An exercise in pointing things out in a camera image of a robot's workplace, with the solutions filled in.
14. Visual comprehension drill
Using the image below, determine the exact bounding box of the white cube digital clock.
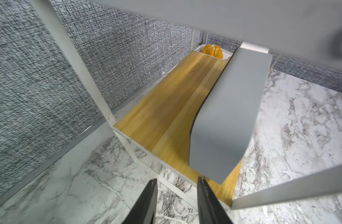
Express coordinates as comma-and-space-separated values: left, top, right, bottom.
240, 42, 269, 54

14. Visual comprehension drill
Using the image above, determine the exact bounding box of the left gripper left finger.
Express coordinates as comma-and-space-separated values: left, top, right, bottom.
122, 179, 158, 224

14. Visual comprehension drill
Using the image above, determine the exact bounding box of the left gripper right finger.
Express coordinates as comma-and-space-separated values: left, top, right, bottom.
197, 177, 233, 224

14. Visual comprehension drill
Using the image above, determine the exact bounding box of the yellow wooden two-tier shelf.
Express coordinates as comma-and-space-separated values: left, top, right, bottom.
32, 1, 342, 210

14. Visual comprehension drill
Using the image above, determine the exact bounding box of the grey rectangular digital clock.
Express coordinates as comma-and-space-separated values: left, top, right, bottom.
189, 48, 273, 184

